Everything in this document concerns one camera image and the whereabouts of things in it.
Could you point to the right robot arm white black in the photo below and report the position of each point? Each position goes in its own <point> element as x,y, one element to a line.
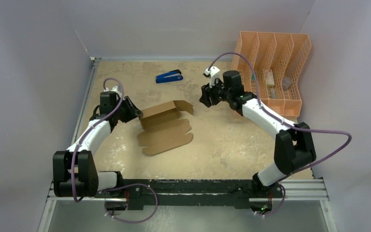
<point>294,147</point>

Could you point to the brown cardboard box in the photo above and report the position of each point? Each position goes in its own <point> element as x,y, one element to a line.
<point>163,127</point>

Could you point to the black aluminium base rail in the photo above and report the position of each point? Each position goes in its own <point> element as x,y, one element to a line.
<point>237,193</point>

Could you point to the grey round item in organizer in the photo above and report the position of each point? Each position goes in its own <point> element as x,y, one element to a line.
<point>286,83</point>

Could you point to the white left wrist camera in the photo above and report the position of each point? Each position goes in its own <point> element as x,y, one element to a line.
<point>118,89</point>

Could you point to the blue black stapler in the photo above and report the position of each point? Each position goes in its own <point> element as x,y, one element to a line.
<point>171,76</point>

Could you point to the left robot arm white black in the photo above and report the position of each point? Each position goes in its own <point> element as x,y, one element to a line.
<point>74,170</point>

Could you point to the orange plastic file organizer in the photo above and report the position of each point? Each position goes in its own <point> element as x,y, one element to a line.
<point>270,65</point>

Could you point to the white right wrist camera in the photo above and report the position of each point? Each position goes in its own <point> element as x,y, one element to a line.
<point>213,73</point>

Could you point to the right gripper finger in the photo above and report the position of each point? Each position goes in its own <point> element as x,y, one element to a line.
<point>205,90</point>
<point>206,100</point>

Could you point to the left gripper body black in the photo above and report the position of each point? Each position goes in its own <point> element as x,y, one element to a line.
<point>124,114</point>

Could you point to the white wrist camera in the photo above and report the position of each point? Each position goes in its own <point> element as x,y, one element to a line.
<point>118,89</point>
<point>213,73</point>

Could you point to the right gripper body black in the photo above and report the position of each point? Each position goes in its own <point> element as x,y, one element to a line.
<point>209,95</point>

